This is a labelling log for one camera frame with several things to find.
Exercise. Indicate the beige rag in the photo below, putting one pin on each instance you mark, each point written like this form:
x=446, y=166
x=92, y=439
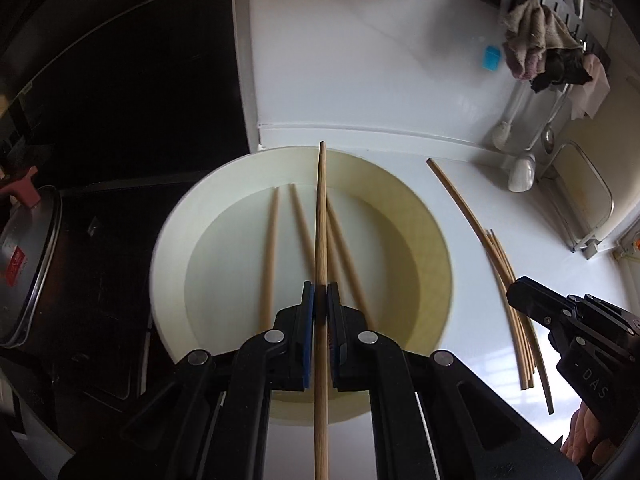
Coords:
x=535, y=25

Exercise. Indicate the purple rag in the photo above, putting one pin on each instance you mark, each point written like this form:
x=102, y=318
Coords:
x=525, y=62

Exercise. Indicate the metal ladle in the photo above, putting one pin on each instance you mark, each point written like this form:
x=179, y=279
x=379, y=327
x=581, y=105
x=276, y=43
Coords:
x=548, y=140

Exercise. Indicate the person's right hand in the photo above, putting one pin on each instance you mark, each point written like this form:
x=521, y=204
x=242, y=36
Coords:
x=582, y=435

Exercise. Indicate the blue silicone brush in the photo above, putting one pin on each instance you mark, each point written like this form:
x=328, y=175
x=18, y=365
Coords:
x=492, y=58

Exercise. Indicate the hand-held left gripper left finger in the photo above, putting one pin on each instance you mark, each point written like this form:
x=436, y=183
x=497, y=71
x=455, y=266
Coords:
x=307, y=335

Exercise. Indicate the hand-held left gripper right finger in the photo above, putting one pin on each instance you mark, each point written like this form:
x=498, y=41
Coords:
x=336, y=335

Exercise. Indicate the wall hook rack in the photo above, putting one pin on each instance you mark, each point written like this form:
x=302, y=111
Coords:
x=567, y=15

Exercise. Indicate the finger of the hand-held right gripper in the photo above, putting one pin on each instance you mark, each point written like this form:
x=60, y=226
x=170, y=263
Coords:
x=610, y=317
x=535, y=302

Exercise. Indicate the black cloth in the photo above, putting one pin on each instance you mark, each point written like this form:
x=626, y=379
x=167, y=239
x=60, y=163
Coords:
x=562, y=70

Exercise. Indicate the white spoon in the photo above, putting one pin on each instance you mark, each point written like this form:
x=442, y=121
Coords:
x=500, y=135

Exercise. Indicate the metal spatula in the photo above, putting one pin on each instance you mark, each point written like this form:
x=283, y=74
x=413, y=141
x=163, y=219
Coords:
x=521, y=175

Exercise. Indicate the white cloth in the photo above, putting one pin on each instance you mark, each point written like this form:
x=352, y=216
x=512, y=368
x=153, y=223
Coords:
x=592, y=90

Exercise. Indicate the round cream basin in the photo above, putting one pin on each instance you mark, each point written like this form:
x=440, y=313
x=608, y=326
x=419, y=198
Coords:
x=400, y=240

